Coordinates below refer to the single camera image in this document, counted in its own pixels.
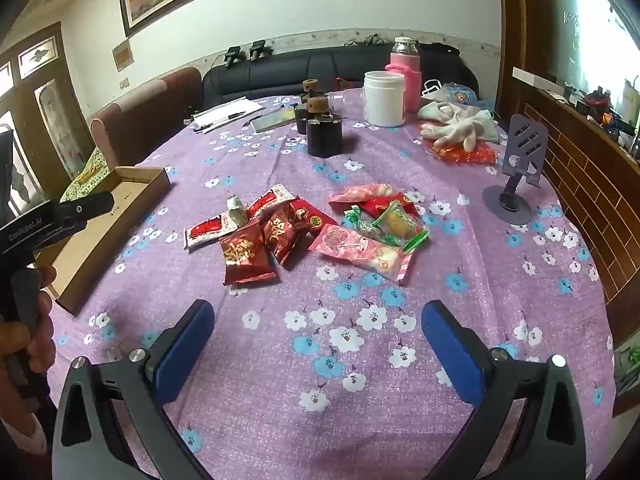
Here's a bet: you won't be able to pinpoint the white notepad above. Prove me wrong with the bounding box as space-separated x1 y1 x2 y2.
192 98 266 134

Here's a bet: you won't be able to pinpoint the grey phone stand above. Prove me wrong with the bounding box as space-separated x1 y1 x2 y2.
482 113 549 226

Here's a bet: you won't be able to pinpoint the pink cartoon snack packet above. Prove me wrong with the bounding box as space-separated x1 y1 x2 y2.
309 223 414 282

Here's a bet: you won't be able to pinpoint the white red-label snack packet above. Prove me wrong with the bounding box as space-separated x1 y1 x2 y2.
246 183 297 217
184 210 251 252

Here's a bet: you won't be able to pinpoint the brown armchair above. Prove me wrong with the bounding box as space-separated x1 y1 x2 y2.
89 67 204 169

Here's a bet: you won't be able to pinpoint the pink translucent snack packet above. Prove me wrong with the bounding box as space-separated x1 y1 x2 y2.
327 184 402 207

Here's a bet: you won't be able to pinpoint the cardboard box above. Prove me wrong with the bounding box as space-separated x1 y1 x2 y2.
34 166 172 316

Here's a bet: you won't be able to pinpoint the purple floral tablecloth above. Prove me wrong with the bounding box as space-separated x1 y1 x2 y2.
47 87 617 480

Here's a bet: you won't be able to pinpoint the red foil bag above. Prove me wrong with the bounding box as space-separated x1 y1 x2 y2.
424 137 499 166

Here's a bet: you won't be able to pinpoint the small wall plaque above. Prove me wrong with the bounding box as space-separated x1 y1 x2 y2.
112 42 134 74

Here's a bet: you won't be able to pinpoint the thin booklet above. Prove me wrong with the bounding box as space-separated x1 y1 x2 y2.
249 107 299 134

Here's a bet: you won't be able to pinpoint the person's left forearm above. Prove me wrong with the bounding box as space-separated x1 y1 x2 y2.
0 355 57 480

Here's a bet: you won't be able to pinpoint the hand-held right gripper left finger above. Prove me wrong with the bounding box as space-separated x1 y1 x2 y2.
52 299 216 480

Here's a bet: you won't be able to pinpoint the pink sleeved bottle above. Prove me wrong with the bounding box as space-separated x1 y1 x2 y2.
389 36 424 114

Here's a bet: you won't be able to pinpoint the green patterned cloth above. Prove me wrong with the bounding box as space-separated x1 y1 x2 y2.
62 152 114 202

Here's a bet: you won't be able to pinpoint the plain red snack packet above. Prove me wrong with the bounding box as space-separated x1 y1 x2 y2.
359 192 422 219

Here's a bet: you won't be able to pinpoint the dark red snack packet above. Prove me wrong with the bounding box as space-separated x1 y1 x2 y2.
219 219 279 287
262 202 302 267

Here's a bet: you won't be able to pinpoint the small white green candy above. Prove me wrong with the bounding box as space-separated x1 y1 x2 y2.
226 195 249 227

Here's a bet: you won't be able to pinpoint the white flat box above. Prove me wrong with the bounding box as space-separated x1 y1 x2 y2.
512 66 557 87

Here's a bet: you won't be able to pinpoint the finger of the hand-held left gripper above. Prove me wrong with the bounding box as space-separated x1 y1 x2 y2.
34 220 89 256
59 191 116 223

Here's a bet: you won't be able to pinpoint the person's left hand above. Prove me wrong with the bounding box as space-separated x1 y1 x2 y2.
0 265 57 376

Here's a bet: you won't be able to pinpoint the wooden cabinet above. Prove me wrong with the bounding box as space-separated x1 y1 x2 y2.
500 0 640 416

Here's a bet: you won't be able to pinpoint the black leather sofa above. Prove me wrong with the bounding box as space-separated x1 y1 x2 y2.
202 41 480 112

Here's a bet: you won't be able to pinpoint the red cartoon-girl snack packet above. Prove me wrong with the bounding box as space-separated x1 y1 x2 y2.
290 198 339 232

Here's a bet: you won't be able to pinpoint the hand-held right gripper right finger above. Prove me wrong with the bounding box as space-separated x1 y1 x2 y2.
421 300 586 480

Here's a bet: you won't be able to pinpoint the yellow green-edged snack packet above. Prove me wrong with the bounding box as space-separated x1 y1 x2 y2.
371 200 431 255

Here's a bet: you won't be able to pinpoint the wooden door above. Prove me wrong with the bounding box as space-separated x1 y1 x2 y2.
0 22 97 213

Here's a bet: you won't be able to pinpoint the black jar without cork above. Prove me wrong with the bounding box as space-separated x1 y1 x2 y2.
293 102 314 134

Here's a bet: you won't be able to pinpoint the white gloves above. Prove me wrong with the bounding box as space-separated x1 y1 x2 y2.
417 101 501 152

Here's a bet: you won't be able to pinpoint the blue printed bag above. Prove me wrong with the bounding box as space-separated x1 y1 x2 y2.
440 82 479 107

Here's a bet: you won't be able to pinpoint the green carton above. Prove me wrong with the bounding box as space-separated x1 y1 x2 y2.
613 332 640 414

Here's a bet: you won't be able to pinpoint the white plastic jar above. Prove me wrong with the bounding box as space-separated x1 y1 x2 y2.
363 70 406 127

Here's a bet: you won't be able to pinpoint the black jar with red label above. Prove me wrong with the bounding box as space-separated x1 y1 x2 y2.
305 97 344 157

